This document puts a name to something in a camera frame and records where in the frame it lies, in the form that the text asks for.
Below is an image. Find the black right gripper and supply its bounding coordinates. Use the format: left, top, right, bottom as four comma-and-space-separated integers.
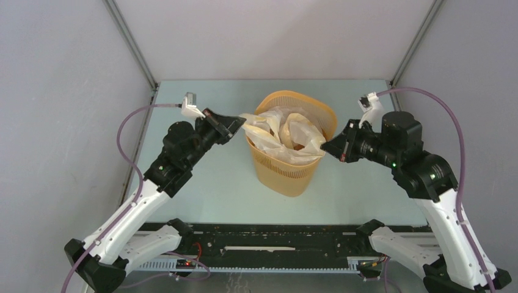
320, 118, 399, 168

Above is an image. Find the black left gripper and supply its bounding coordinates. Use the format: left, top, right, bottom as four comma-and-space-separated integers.
185, 107, 246, 168

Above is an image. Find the orange plastic trash bin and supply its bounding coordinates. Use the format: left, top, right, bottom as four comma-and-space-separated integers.
246, 90, 337, 197

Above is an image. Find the translucent cream trash bag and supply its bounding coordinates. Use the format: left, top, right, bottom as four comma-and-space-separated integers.
239, 106, 326, 165

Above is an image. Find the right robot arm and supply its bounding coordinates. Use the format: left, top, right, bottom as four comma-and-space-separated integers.
321, 112, 512, 292

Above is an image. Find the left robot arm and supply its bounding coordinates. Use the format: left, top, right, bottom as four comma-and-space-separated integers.
64, 108, 246, 292

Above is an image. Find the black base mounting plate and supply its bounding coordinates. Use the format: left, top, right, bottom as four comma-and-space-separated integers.
175, 223, 386, 270

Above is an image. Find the right controller board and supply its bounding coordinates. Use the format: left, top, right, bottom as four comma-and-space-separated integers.
357, 261, 382, 270

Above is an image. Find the left controller board with LEDs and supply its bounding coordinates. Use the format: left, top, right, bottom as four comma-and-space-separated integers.
175, 259, 197, 269

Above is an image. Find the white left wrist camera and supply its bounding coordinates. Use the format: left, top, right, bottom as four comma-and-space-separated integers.
181, 92, 206, 119

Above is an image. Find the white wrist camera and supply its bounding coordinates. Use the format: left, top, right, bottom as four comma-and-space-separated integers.
358, 92, 385, 129
181, 92, 206, 119

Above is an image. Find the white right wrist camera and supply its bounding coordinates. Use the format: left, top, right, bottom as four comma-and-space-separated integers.
358, 92, 385, 129

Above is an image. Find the aluminium frame rail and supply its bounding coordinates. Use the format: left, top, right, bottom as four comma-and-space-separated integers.
82, 0, 476, 293

